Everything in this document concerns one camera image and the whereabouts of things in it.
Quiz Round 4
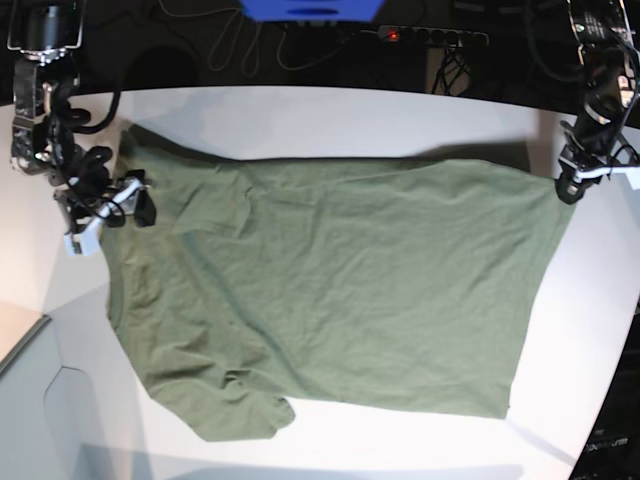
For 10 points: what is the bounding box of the yellow cable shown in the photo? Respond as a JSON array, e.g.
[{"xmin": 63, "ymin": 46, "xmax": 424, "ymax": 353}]
[{"xmin": 275, "ymin": 24, "xmax": 326, "ymax": 71}]

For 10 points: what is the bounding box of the blue box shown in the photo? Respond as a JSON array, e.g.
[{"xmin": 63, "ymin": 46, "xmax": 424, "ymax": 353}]
[{"xmin": 240, "ymin": 0, "xmax": 384, "ymax": 22}]

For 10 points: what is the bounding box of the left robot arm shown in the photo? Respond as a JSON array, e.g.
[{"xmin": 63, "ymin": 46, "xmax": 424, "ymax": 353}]
[{"xmin": 523, "ymin": 1, "xmax": 639, "ymax": 205}]

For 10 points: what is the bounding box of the grey cable loop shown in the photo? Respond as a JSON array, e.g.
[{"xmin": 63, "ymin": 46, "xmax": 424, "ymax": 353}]
[{"xmin": 207, "ymin": 9, "xmax": 266, "ymax": 79}]

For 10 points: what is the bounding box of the black power strip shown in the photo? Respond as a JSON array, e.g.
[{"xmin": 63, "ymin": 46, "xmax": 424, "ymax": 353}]
[{"xmin": 377, "ymin": 25, "xmax": 490, "ymax": 48}]

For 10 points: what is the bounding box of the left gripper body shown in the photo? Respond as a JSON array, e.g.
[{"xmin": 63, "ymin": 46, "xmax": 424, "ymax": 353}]
[{"xmin": 558, "ymin": 120, "xmax": 639, "ymax": 182}]

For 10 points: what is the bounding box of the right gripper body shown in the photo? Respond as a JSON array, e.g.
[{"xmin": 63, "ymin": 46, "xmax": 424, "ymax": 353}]
[{"xmin": 54, "ymin": 169, "xmax": 153, "ymax": 231}]

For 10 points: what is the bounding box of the green t-shirt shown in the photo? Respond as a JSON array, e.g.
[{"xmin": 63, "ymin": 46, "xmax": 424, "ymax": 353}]
[{"xmin": 101, "ymin": 127, "xmax": 574, "ymax": 441}]

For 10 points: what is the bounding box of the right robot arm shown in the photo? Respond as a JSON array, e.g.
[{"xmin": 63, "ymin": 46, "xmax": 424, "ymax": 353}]
[{"xmin": 7, "ymin": 1, "xmax": 157, "ymax": 234}]

